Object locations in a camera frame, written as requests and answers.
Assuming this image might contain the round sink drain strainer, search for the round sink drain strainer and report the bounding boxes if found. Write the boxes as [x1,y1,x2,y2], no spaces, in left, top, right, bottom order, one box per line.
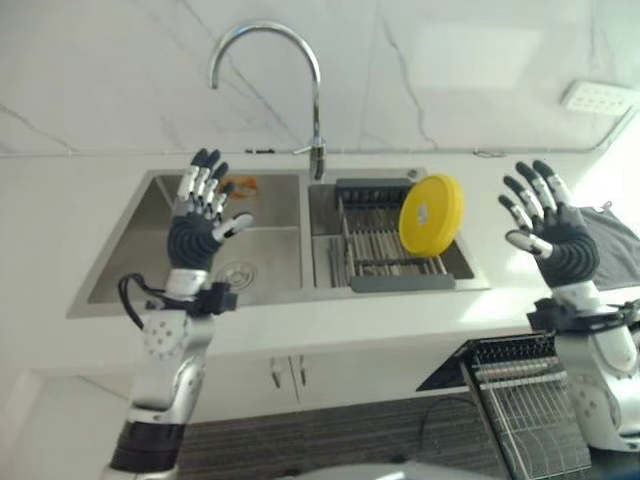
[212,258,261,295]

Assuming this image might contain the yellow round plate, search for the yellow round plate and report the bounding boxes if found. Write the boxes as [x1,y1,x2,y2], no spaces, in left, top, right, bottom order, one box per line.
[398,173,466,258]

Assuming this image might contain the black cable on floor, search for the black cable on floor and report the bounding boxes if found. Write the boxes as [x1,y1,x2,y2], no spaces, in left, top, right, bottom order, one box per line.
[389,394,481,466]

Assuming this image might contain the chrome gooseneck faucet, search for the chrome gooseneck faucet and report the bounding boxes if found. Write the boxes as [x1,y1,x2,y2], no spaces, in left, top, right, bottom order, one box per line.
[209,19,328,183]

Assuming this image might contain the robot silver torso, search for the robot silver torso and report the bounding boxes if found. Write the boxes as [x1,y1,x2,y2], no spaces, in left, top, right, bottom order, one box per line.
[279,459,466,480]

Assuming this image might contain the orange item in sink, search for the orange item in sink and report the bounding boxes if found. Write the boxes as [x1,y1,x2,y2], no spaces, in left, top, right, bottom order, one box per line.
[219,174,260,201]

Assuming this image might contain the stainless steel double sink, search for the stainless steel double sink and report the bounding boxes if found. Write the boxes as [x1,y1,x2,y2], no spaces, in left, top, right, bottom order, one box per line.
[65,167,494,321]

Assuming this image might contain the grey sink drying rack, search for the grey sink drying rack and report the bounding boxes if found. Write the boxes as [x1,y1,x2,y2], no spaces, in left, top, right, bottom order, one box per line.
[334,177,457,294]

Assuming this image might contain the white wall power socket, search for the white wall power socket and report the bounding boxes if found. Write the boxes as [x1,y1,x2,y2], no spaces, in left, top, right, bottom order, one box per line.
[558,79,637,119]

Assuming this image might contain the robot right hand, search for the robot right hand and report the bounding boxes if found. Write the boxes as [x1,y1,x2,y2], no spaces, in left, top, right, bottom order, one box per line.
[497,159,601,289]

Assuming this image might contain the white cabinet door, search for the white cabinet door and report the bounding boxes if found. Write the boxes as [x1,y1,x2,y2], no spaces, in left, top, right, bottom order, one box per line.
[288,347,469,404]
[192,352,296,421]

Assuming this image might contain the dishwasher wire rack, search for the dishwasher wire rack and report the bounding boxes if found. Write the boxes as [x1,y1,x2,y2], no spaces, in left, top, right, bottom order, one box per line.
[462,334,594,480]

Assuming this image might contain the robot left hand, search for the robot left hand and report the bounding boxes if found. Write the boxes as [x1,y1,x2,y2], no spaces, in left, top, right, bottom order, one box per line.
[167,147,255,273]

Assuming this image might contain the dark grey cloth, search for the dark grey cloth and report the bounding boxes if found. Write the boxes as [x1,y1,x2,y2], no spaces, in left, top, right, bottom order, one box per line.
[574,200,640,291]

